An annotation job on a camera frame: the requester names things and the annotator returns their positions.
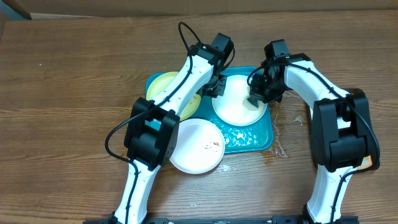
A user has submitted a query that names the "white plate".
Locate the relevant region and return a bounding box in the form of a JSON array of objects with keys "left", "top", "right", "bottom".
[
  {"left": 170, "top": 118, "right": 225, "bottom": 174},
  {"left": 211, "top": 75, "right": 267, "bottom": 126}
]

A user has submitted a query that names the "green yellow sponge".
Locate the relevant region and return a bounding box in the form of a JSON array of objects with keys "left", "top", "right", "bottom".
[{"left": 243, "top": 96, "right": 259, "bottom": 111}]

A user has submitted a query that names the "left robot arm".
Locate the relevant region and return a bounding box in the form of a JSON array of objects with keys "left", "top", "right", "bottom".
[{"left": 108, "top": 33, "right": 234, "bottom": 223}]

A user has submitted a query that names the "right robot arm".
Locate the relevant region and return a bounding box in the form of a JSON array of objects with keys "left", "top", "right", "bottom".
[{"left": 246, "top": 39, "right": 381, "bottom": 223}]

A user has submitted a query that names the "teal plastic tray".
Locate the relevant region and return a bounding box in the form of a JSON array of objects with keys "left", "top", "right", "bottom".
[{"left": 146, "top": 66, "right": 274, "bottom": 154}]

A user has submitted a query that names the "yellow plate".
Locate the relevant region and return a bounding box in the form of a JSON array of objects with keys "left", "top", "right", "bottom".
[{"left": 146, "top": 72, "right": 201, "bottom": 121}]

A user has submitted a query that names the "white plate bottom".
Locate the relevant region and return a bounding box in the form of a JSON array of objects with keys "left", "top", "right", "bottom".
[{"left": 170, "top": 118, "right": 225, "bottom": 174}]

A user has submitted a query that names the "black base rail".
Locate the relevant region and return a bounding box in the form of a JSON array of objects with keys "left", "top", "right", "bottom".
[{"left": 82, "top": 215, "right": 360, "bottom": 224}]

